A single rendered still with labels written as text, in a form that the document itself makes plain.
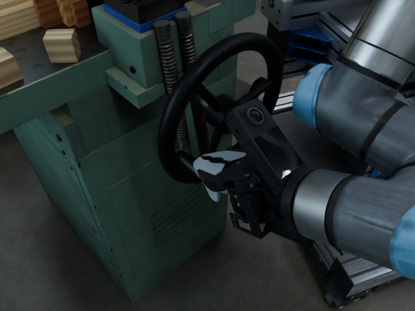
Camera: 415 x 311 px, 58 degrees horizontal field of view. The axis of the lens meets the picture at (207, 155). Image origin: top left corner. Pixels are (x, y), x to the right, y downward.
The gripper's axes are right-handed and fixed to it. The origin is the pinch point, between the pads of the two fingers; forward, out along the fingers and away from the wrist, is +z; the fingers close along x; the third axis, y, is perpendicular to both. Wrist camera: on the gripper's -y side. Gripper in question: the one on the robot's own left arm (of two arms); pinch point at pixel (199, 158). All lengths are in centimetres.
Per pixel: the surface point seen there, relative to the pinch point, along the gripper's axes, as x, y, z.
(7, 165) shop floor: -15, 18, 139
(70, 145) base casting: -10.9, -4.4, 24.7
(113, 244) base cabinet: -8, 27, 42
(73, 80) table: -7.3, -15.4, 18.1
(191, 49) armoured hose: 8.9, -14.2, 6.6
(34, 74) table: -12.3, -18.3, 18.7
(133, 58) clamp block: 0.4, -15.9, 10.2
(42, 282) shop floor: -26, 48, 85
